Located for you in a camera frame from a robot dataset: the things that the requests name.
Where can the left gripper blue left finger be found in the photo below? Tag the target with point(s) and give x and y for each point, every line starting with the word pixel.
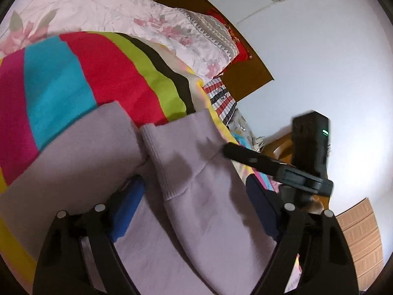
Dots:
pixel 125 204

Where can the light wooden wardrobe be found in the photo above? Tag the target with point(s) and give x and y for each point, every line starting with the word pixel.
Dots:
pixel 362 234

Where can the small dark wooden headboard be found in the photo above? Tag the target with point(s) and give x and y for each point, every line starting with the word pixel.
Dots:
pixel 241 79

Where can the red embroidered pillow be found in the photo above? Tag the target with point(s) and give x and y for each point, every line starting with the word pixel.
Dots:
pixel 244 53

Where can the purple fleece pants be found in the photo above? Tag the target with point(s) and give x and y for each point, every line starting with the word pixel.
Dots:
pixel 194 230

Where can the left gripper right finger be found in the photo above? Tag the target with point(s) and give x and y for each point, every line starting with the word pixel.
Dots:
pixel 267 205

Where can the rainbow striped blanket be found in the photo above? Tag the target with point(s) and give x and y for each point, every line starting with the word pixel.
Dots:
pixel 48 86

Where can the floral pink white quilt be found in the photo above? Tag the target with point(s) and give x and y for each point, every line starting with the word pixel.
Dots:
pixel 29 21

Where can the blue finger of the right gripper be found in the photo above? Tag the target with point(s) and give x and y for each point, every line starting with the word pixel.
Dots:
pixel 262 163

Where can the plaid checkered cloth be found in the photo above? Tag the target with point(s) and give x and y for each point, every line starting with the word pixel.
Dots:
pixel 221 100

